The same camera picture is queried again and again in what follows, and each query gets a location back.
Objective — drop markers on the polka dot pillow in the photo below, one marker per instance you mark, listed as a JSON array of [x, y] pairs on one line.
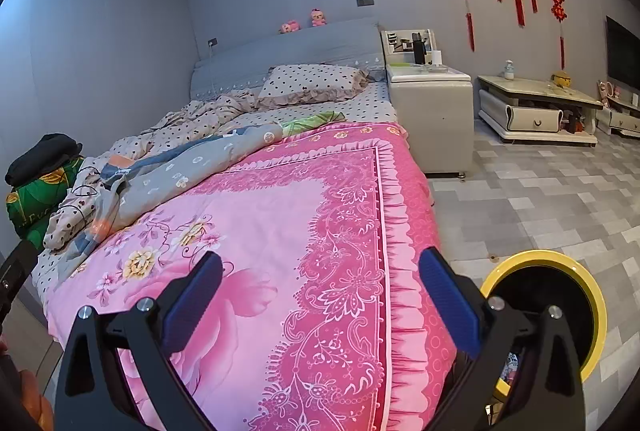
[[310, 81]]

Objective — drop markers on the black cloth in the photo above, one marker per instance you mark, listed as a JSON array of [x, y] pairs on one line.
[[42, 156]]

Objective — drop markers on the grey floral quilt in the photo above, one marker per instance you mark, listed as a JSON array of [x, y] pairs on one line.
[[190, 171]]

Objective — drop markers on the yellow-rimmed black bin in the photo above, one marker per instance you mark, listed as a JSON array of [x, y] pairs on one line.
[[575, 271]]

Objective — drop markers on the black thermos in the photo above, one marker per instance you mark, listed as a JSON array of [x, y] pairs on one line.
[[418, 48]]

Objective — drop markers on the yellow pot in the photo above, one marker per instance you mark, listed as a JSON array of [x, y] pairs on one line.
[[561, 78]]

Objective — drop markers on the white nightstand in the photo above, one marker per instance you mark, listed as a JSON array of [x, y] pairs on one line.
[[430, 121]]

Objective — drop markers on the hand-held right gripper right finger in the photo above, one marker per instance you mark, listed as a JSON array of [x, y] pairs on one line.
[[450, 301]]

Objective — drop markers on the pink doll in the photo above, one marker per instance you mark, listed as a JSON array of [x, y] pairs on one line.
[[607, 91]]

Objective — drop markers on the white television stand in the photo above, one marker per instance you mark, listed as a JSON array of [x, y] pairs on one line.
[[622, 116]]

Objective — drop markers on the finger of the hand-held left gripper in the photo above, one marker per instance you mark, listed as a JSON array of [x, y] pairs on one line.
[[15, 271]]

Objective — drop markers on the small white bottle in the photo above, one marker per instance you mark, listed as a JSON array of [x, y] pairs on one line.
[[509, 70]]

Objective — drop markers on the pink floral blanket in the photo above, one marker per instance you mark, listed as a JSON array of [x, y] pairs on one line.
[[300, 211]]

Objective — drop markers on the black television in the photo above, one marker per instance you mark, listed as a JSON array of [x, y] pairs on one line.
[[625, 61]]

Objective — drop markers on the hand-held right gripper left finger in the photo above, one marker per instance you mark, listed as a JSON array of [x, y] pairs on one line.
[[192, 306]]

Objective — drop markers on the polka dot duvet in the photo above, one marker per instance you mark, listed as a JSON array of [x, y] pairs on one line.
[[200, 121]]

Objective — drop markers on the grey upholstered bed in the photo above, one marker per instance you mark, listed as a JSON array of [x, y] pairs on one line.
[[300, 46]]

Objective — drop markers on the green floral blanket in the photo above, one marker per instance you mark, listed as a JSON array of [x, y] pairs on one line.
[[30, 206]]

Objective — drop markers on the cream TV stand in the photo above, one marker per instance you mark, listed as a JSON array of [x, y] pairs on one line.
[[535, 111]]

